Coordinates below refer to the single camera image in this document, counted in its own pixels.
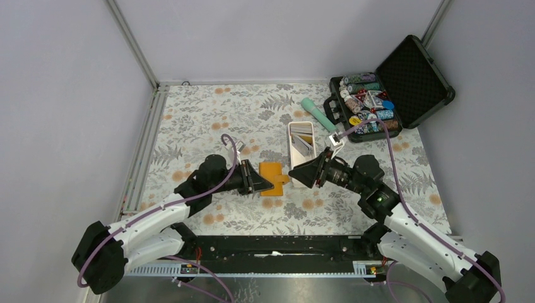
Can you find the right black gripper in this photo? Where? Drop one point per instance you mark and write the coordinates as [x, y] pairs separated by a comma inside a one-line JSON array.
[[317, 169]]

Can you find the black poker chip case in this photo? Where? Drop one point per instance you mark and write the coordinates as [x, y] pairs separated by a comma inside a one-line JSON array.
[[403, 91]]

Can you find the cards stack in tray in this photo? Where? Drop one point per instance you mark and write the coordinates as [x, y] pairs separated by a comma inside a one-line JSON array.
[[301, 129]]

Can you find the orange leather card holder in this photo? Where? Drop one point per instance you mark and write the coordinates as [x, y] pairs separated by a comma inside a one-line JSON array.
[[273, 172]]

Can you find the floral table mat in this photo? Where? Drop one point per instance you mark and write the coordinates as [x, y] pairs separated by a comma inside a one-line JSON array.
[[195, 117]]

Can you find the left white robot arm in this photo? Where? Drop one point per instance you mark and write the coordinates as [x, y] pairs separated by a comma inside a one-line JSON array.
[[106, 253]]

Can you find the mint green handle tool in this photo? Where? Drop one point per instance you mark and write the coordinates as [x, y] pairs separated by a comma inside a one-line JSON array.
[[309, 106]]

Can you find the white plastic tray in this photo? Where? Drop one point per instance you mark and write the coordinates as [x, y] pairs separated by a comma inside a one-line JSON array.
[[295, 157]]

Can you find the grey card in tray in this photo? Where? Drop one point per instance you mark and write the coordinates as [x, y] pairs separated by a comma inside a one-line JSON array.
[[302, 146]]

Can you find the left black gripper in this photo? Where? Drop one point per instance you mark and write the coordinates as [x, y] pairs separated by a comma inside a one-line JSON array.
[[252, 180]]

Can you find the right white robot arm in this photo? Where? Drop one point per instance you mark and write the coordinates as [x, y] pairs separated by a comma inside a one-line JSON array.
[[459, 272]]

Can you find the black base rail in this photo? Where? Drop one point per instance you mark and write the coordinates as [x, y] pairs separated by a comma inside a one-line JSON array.
[[280, 254]]

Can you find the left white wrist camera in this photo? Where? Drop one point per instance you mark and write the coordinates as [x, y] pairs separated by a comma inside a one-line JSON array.
[[235, 152]]

